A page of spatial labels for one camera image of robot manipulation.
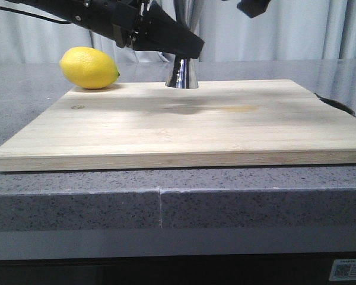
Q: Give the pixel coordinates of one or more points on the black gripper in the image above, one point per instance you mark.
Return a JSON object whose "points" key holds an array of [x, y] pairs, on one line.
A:
{"points": [[133, 24]]}

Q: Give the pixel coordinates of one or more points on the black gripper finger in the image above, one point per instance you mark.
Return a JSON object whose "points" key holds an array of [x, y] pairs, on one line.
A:
{"points": [[253, 8]]}

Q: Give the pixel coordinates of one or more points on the steel double jigger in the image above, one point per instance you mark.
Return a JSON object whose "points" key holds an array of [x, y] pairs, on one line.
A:
{"points": [[183, 73]]}

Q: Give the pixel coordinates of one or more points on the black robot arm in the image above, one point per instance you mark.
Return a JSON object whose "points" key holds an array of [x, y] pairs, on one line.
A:
{"points": [[35, 6]]}

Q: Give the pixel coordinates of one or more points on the grey curtain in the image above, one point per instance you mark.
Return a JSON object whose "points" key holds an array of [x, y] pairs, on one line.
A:
{"points": [[288, 30]]}

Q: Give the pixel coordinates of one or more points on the yellow lemon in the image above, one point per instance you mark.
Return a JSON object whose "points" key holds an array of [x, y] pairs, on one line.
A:
{"points": [[89, 68]]}

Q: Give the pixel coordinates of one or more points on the wooden cutting board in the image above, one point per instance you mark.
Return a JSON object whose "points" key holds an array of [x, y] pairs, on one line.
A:
{"points": [[149, 125]]}

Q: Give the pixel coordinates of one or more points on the white QR label sticker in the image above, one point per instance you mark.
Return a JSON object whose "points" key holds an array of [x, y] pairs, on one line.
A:
{"points": [[343, 270]]}

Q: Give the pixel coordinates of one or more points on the black cutting board handle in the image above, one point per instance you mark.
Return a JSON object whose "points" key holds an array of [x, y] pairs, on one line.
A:
{"points": [[336, 104]]}

